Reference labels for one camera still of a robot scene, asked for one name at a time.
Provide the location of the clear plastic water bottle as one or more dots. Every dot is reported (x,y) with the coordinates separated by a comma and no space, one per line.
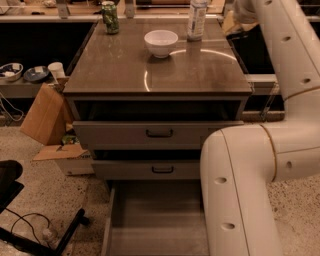
(196,19)

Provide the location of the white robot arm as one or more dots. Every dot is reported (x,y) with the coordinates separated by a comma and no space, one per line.
(238,162)

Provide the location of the white cardboard box open flap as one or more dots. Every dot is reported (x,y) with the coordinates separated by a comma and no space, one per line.
(71,159)

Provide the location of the grey top drawer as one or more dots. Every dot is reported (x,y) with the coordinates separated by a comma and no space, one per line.
(143,135)

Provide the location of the grey low shelf right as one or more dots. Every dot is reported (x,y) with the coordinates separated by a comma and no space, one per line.
(263,84)

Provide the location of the grey middle drawer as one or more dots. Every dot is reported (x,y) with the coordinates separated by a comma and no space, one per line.
(147,169)

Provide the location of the white paper cup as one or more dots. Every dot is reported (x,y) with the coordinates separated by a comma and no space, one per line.
(57,70)

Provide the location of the white ceramic bowl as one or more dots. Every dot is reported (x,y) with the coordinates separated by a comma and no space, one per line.
(161,43)

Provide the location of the blue patterned bowl left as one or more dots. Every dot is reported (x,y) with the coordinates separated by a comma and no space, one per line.
(11,72)

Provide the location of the green soda can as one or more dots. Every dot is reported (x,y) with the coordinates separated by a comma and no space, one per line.
(110,17)

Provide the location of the grey low shelf left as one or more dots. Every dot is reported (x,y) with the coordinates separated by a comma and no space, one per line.
(23,89)

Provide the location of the brown cardboard box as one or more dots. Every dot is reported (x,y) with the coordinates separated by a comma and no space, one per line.
(48,118)

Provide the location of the grey low shelf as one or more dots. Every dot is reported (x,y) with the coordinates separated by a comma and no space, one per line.
(23,89)
(263,84)

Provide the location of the grey drawer cabinet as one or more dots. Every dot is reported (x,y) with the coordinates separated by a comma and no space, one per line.
(118,79)

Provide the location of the grey drawer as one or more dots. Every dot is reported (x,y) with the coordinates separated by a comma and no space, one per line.
(155,218)
(143,135)
(147,169)

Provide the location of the green snack bag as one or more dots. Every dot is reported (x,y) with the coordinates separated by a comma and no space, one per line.
(69,139)

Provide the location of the grey bottom drawer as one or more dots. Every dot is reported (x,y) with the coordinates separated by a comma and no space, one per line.
(155,218)

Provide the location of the black chair base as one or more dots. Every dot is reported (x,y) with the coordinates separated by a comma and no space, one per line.
(11,202)

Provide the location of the blue patterned plate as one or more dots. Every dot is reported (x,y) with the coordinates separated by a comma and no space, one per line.
(36,74)

